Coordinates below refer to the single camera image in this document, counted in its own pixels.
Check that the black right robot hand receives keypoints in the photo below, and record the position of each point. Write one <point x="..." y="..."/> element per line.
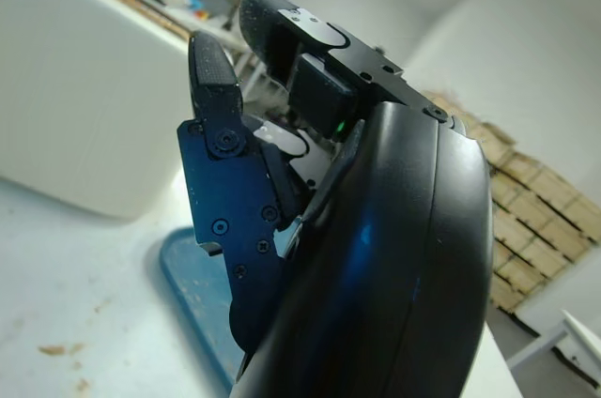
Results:
<point x="375" y="252"/>

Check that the blue plastic tray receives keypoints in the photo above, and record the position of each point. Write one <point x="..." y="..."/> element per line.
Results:
<point x="192" y="299"/>

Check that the cream white two-slot toaster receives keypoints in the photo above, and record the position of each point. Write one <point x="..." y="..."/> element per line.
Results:
<point x="84" y="102"/>

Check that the stacked wooden crates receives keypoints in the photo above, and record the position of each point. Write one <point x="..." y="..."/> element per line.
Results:
<point x="535" y="210"/>

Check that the white side table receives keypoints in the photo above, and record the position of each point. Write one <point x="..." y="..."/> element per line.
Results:
<point x="573" y="346"/>

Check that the white office desk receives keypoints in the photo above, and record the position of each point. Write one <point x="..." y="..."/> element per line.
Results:
<point x="206" y="27"/>

